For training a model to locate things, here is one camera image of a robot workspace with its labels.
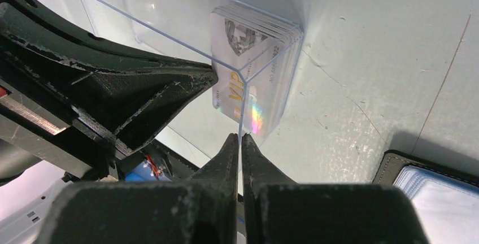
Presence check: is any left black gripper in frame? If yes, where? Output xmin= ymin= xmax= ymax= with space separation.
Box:
xmin=1 ymin=0 xmax=217 ymax=181

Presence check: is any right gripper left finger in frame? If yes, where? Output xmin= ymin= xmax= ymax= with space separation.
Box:
xmin=36 ymin=133 xmax=239 ymax=243

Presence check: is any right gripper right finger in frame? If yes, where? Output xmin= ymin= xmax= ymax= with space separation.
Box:
xmin=241 ymin=134 xmax=428 ymax=243

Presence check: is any clear plastic card tray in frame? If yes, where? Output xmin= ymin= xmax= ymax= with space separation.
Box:
xmin=81 ymin=0 xmax=299 ymax=155

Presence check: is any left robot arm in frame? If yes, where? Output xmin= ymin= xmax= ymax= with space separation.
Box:
xmin=1 ymin=0 xmax=217 ymax=243

